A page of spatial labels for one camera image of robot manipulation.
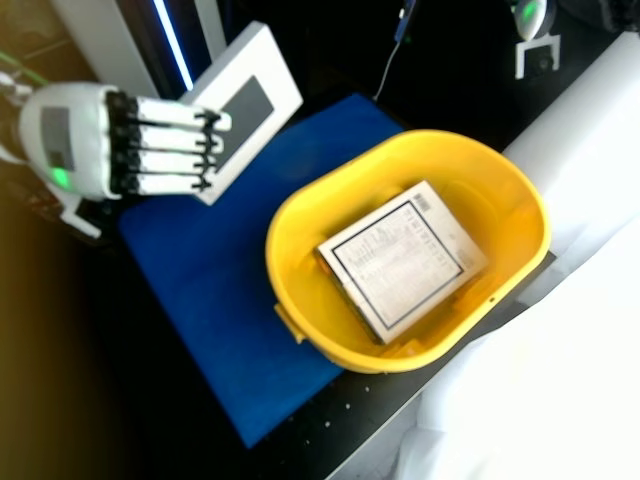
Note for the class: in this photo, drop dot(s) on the white column with blue light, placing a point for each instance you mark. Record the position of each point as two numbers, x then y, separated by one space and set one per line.
130 40

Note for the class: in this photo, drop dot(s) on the box with printed label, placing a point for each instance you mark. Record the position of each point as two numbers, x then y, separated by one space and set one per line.
400 260

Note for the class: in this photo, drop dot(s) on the blue cloth mat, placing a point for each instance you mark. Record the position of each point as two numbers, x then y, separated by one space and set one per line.
210 280

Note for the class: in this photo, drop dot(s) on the white sheet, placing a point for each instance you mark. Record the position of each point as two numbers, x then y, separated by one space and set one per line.
550 375

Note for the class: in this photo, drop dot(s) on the yellow plastic tub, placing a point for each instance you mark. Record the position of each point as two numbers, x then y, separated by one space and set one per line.
310 300

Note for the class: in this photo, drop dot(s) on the white box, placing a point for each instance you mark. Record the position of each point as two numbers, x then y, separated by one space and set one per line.
250 65

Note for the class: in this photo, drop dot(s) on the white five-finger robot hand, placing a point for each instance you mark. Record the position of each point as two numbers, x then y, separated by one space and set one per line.
65 130

